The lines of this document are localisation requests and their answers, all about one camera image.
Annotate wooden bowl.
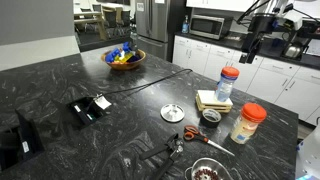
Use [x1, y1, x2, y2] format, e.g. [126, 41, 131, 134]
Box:
[100, 48, 147, 71]

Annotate blue toy block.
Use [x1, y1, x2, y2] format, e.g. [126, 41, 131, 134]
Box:
[105, 47, 122, 64]
[121, 41, 133, 54]

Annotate stainless steel refrigerator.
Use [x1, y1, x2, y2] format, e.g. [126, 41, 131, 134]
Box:
[134, 0, 188, 63]

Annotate orange handled scissors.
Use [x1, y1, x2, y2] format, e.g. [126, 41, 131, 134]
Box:
[183, 125, 236, 157]

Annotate clear bottle orange cap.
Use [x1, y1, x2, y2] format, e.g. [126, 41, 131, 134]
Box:
[214, 65, 241, 103]

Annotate silver pot with beans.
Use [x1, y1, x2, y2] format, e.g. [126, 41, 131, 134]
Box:
[184, 157, 235, 180]

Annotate cream jar orange lid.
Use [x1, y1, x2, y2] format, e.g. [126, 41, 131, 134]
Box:
[229, 102, 268, 145]

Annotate white base cabinets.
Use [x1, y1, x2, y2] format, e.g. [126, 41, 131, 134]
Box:
[171, 34, 320, 127]

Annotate dark background chair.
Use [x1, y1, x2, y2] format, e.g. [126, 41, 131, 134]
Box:
[102, 6, 118, 30]

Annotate white paper tag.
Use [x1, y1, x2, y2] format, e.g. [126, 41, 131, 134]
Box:
[94, 95, 113, 111]

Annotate silver pot lid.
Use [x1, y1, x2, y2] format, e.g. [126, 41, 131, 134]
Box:
[160, 103, 186, 123]

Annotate black can opener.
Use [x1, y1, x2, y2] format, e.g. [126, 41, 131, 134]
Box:
[139, 133, 185, 180]

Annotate black tape roll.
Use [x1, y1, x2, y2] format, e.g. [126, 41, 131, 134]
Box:
[201, 108, 223, 128]

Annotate silver microwave oven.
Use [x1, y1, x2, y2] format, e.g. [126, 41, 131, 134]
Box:
[188, 14, 234, 41]

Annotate black device at left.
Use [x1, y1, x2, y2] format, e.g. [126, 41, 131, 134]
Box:
[0, 108, 45, 173]

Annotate wooden background table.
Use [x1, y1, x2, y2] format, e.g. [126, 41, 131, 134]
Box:
[73, 11, 108, 42]

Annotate blue soap bottle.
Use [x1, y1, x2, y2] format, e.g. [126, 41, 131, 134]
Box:
[181, 14, 191, 35]

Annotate white wall cabinets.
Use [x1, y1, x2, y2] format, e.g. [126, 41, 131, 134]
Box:
[185, 0, 258, 13]

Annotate black table outlet box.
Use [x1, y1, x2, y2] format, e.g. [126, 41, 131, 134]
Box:
[68, 95, 108, 127]

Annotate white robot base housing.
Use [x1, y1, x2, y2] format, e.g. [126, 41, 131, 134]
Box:
[294, 123, 320, 180]

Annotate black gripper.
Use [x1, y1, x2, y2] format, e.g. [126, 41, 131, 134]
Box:
[238, 14, 278, 65]

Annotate yellow toy block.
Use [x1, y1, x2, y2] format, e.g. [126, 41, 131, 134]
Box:
[114, 51, 135, 64]

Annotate black power cable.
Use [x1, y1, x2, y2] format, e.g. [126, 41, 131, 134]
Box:
[99, 68, 194, 98]

